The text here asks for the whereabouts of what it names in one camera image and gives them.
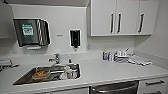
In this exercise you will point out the orange bowl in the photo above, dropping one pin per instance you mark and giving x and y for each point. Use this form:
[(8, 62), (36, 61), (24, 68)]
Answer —
[(41, 74)]

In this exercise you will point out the counter dish drying rack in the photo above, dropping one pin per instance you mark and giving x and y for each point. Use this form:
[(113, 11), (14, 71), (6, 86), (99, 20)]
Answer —
[(5, 63)]

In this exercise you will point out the white base cabinet door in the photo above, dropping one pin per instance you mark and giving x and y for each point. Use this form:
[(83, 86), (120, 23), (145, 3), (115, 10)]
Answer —
[(70, 91)]

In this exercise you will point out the white cabinet drawer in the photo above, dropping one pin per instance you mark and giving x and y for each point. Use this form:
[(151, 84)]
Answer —
[(155, 86), (156, 92)]

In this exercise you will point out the stainless steel sink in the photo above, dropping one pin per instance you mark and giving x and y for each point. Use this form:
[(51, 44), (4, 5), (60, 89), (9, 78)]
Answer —
[(25, 78)]

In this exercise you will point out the stainless steel dishwasher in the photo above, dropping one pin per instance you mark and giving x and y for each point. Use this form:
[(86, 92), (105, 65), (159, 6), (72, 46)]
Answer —
[(115, 89)]

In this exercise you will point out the small clear bottle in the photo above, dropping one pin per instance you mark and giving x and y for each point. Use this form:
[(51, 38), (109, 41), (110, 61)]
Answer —
[(110, 57)]

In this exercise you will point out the white cup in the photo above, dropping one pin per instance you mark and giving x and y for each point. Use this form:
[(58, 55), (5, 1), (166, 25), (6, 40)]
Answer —
[(119, 53), (125, 53)]

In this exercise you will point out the small wall label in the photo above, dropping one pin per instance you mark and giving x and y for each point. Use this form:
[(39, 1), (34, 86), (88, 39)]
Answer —
[(59, 35)]

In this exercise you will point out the white wall outlet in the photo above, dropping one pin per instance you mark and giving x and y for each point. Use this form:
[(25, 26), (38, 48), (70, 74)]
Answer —
[(89, 46)]

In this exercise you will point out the blue dish soap bottle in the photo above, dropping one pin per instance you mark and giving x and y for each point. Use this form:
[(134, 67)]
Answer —
[(105, 56)]

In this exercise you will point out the grey paper towel dispenser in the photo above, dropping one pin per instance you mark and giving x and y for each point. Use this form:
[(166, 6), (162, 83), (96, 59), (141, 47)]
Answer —
[(30, 31)]

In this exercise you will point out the chrome sink faucet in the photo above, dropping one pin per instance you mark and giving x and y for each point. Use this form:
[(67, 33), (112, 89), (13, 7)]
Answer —
[(56, 58)]

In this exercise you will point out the black wall soap dispenser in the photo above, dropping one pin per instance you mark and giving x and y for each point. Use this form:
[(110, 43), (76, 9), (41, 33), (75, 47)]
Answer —
[(75, 38)]

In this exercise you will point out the white wall cabinet door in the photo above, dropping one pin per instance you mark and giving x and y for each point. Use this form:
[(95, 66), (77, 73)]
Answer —
[(128, 16), (150, 16), (101, 16)]

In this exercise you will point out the white plate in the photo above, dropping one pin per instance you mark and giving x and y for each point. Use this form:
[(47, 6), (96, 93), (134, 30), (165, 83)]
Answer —
[(62, 76)]

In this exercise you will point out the small chrome sink fixture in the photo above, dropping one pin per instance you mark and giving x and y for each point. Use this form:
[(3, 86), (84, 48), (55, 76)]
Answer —
[(69, 61)]

